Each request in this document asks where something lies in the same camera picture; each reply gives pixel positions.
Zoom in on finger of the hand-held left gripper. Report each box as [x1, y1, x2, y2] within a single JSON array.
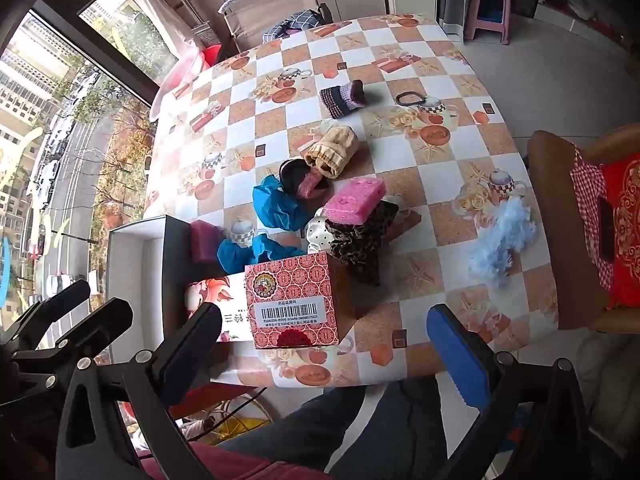
[[10, 279, 92, 346], [10, 297, 134, 391]]

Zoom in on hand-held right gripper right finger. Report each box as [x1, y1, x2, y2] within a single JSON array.
[[426, 304, 596, 480]]

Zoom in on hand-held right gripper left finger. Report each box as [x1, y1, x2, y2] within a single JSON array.
[[55, 301, 223, 480]]

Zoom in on grey storage box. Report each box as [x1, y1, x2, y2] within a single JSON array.
[[107, 215, 196, 341]]

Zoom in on blue cloth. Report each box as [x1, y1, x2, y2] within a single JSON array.
[[252, 174, 313, 233], [216, 234, 306, 276]]

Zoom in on dark pink cloth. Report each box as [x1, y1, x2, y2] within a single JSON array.
[[189, 220, 226, 263]]

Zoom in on red patterned cardboard box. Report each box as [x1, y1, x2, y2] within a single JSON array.
[[244, 251, 357, 351]]

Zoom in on light blue fluffy scrunchie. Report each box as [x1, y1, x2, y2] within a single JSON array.
[[467, 196, 538, 286]]

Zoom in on leopard print scrunchie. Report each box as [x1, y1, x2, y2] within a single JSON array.
[[324, 201, 401, 286]]

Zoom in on white polka dot scrunchie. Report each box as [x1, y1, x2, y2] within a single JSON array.
[[305, 207, 341, 253]]

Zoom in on pink sponge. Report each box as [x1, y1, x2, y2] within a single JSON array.
[[322, 176, 389, 225]]

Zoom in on black and pink sock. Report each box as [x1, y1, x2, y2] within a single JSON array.
[[277, 158, 328, 200]]

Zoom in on beige knitted sock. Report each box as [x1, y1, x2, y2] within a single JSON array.
[[304, 125, 360, 180]]

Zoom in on purple striped sock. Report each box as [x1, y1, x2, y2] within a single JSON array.
[[320, 79, 366, 120]]

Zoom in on orange flower print box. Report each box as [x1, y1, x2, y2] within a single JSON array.
[[185, 275, 256, 346]]

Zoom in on red plastic stool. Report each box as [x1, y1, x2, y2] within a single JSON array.
[[167, 399, 251, 421]]

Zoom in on yellow plastic toy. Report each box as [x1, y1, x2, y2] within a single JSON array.
[[215, 410, 271, 442]]

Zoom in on person's maroon garment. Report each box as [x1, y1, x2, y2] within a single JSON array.
[[140, 440, 331, 480]]

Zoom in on person's legs in jeans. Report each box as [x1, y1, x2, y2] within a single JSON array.
[[220, 377, 451, 480]]

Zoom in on cream leather sofa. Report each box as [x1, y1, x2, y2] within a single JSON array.
[[575, 330, 640, 480]]

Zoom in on brown chair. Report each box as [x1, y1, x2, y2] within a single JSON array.
[[526, 122, 640, 333]]

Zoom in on checkered patterned tablecloth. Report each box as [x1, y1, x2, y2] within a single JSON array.
[[145, 14, 558, 388]]

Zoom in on red gold patterned cushion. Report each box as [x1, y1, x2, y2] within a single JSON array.
[[602, 155, 640, 311]]

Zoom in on red checked cloth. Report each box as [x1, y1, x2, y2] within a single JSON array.
[[570, 147, 616, 291]]

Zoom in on pink translucent basin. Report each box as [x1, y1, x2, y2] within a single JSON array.
[[150, 50, 206, 116]]

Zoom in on woven basket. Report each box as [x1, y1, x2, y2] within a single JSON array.
[[192, 20, 217, 47]]

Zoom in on pink plastic stool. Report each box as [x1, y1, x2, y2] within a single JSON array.
[[462, 0, 512, 46]]

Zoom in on folding chair plaid cloth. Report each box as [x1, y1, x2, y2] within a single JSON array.
[[218, 0, 331, 53]]

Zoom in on dark plaid cloth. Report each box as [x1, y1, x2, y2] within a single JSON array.
[[262, 9, 321, 43]]

